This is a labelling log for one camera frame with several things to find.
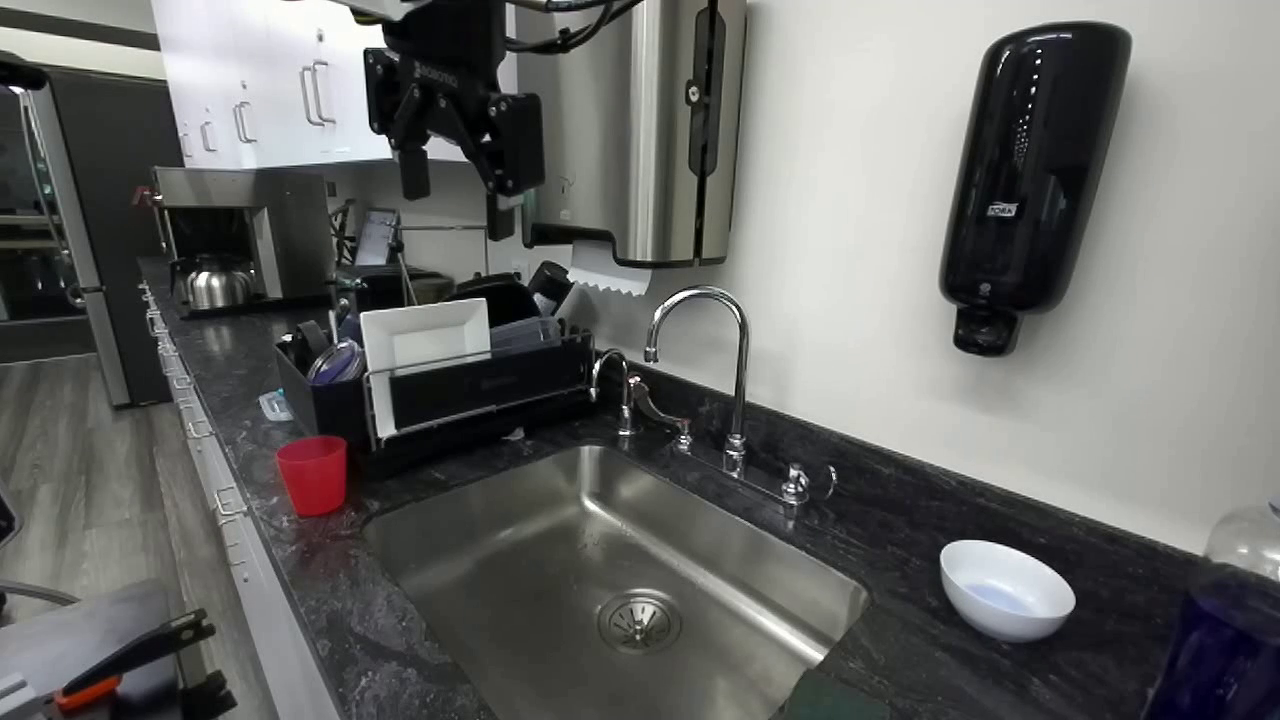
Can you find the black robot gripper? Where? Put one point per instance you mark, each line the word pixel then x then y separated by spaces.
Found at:
pixel 439 77

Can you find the red plastic cup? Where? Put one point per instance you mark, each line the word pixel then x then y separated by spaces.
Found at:
pixel 315 473

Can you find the stainless steel sink basin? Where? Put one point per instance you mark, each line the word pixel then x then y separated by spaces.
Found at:
pixel 509 576

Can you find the sink drain strainer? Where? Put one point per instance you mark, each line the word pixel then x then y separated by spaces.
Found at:
pixel 638 622

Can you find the white upper cabinet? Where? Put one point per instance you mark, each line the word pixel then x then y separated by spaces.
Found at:
pixel 269 80

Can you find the steel paper towel dispenser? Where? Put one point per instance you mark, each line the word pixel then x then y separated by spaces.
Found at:
pixel 643 134

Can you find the white rectangular plate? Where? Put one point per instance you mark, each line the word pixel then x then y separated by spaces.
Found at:
pixel 417 336

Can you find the black dish drying rack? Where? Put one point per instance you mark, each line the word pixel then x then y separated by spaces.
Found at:
pixel 536 368

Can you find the steel kettle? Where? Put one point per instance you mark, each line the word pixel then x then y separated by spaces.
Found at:
pixel 219 288

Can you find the white ceramic bowl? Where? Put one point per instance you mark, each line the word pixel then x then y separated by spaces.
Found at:
pixel 1002 589

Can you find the clear glass jar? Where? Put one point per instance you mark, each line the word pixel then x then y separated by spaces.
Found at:
pixel 1251 539

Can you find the blue glass bottle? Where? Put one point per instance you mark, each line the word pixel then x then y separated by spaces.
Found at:
pixel 1227 659

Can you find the black wall soap dispenser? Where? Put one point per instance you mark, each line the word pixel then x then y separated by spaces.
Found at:
pixel 1033 154

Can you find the orange handled pliers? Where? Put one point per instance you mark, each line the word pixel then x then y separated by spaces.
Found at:
pixel 151 645

